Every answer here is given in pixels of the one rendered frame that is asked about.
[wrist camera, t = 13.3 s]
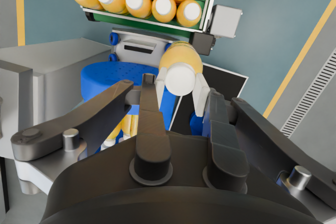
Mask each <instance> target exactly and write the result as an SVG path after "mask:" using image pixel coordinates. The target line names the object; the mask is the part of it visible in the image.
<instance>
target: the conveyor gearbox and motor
mask: <svg viewBox="0 0 336 224"><path fill-rule="evenodd" d="M242 14H243V12H242V9H240V8H235V7H230V6H226V5H221V4H216V5H214V6H212V9H211V13H210V17H209V22H208V26H207V30H206V34H211V35H214V38H216V39H218V38H221V37H224V38H230V39H233V38H234V37H235V36H236V35H235V33H236V30H237V27H238V24H239V20H240V17H241V15H242Z"/></svg>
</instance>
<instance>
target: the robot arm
mask: <svg viewBox="0 0 336 224"><path fill-rule="evenodd" d="M166 74H167V67H162V68H161V69H160V71H159V74H158V76H157V78H156V75H155V74H152V73H143V74H142V82H141V85H140V86H135V85H134V82H133V81H131V80H128V79H124V80H120V81H118V82H117V83H115V84H114V85H112V86H110V87H109V88H107V89H106V90H104V91H102V92H101V93H99V94H97V95H96V96H94V97H93V98H91V99H89V100H88V101H86V102H85V103H83V104H81V105H80V106H78V107H76V108H75V109H73V110H72V111H70V112H68V113H67V114H65V115H63V116H60V117H57V118H54V119H51V120H48V121H46V122H43V123H40V124H37V125H34V126H31V127H28V128H25V129H23V130H20V131H18V132H16V133H15V134H14V135H12V136H11V139H10V142H11V147H12V151H13V156H14V161H15V166H16V170H17V175H18V179H19V184H20V189H21V191H22V192H23V193H24V194H26V195H35V194H39V193H42V192H44V193H45V194H47V202H46V208H45V211H44V214H43V217H42V219H41V221H40V223H39V224H336V173H335V172H333V171H332V170H330V169H329V168H327V167H326V166H324V165H322V164H321V163H319V162H318V161H316V160H315V159H313V158H312V157H310V156H308V155H307V154H306V153H305V152H304V151H303V150H301V149H300V148H299V147H298V146H297V145H296V144H294V143H293V142H292V141H291V140H290V139H289V138H288V137H286V136H285V135H284V134H283V133H282V132H281V131H280V130H278V129H277V128H276V127H275V126H274V125H273V124H272V123H270V122H269V121H268V120H267V119H266V118H265V117H264V116H262V115H261V114H260V113H259V112H258V111H257V110H256V109H254V108H253V107H252V106H251V105H250V104H249V103H248V102H246V101H245V100H243V99H242V98H239V97H233V98H232V99H231V101H228V100H225V99H224V95H223V94H221V93H219V92H217V91H216V90H215V89H214V88H211V87H209V86H208V84H207V82H206V80H205V78H204V76H203V74H202V73H200V72H198V73H196V77H195V80H196V82H195V86H194V89H193V91H192V96H193V102H194V108H195V114H196V116H197V117H202V116H204V118H203V122H202V123H203V129H202V136H200V135H182V134H179V133H176V132H173V131H170V130H166V128H165V122H164V117H163V112H162V111H160V110H159V109H160V106H161V101H162V97H163V92H164V87H165V80H166ZM132 105H139V112H138V123H137V133H136V135H135V136H132V137H130V138H128V139H126V140H124V141H121V142H119V143H117V144H115V145H113V146H110V147H108V148H106V149H104V150H102V151H99V152H97V153H95V152H96V151H97V150H98V149H99V147H100V146H101V145H102V144H103V142H104V141H105V140H106V139H107V138H108V136H109V135H110V134H111V133H112V132H113V130H114V129H115V128H116V127H117V125H118V124H119V123H120V122H121V121H122V119H123V118H124V117H125V116H126V114H127V113H128V112H129V111H130V110H131V108H132ZM204 113H205V114H204Z"/></svg>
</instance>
